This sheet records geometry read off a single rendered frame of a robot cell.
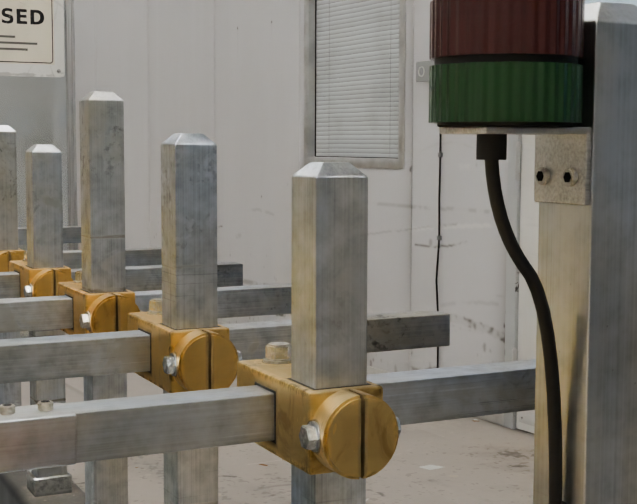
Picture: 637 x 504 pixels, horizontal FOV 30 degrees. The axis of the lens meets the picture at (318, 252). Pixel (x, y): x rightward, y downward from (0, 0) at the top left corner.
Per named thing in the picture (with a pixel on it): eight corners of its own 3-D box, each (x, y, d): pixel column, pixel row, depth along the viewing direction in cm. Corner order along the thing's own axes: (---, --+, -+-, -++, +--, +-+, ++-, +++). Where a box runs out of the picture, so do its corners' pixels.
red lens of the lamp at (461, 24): (523, 65, 51) (524, 13, 50) (616, 56, 45) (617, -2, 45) (401, 61, 48) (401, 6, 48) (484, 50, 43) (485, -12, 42)
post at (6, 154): (17, 466, 167) (10, 125, 163) (23, 473, 164) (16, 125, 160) (-8, 469, 166) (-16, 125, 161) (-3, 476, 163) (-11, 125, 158)
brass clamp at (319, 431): (310, 425, 83) (310, 353, 82) (408, 474, 70) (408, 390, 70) (227, 434, 80) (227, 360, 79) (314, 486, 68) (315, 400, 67)
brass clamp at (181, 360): (188, 364, 105) (187, 308, 104) (246, 394, 93) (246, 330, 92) (120, 370, 102) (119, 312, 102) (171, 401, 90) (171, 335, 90)
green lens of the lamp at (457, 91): (522, 124, 51) (523, 72, 51) (614, 122, 45) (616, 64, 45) (400, 123, 48) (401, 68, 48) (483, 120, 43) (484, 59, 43)
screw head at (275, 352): (286, 357, 81) (286, 340, 81) (299, 362, 79) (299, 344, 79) (258, 359, 80) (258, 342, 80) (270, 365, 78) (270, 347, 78)
